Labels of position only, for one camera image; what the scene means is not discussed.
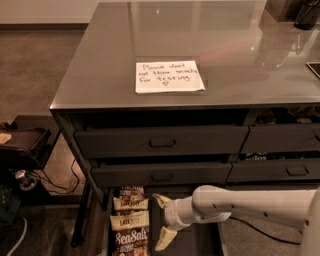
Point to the dark bag on floor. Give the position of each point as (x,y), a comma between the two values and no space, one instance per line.
(10,200)

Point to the top right drawer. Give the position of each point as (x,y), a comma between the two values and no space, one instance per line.
(282,138)

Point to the round metal object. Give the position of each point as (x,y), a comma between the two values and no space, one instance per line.
(26,181)

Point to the open bottom left drawer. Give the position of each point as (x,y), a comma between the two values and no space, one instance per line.
(196,240)

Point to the black bin on counter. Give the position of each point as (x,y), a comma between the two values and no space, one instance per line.
(308,14)

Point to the white handwritten paper note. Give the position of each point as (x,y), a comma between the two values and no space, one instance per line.
(169,76)

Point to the middle left drawer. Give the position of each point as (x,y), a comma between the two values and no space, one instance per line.
(161,174)

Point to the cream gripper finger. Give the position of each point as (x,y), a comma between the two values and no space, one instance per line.
(167,235)
(162,200)

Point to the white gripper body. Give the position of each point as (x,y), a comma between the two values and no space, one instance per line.
(172,212)

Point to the grey drawer cabinet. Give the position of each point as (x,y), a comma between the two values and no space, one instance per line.
(253,68)

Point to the dark tablet on counter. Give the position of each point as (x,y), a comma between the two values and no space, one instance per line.
(314,67)

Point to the front brown sea salt chip bag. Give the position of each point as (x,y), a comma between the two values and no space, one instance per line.
(131,234)

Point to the middle right drawer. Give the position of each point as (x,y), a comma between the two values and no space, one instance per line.
(275,170)

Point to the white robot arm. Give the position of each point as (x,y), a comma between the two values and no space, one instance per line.
(210,204)

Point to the middle brown chip bag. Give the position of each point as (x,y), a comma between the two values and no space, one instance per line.
(122,207)

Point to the top left drawer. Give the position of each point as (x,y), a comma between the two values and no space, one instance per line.
(160,141)

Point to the bottom right drawer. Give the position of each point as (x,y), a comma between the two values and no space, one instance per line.
(272,187)

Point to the rear brown chip bag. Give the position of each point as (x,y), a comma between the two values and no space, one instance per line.
(131,193)

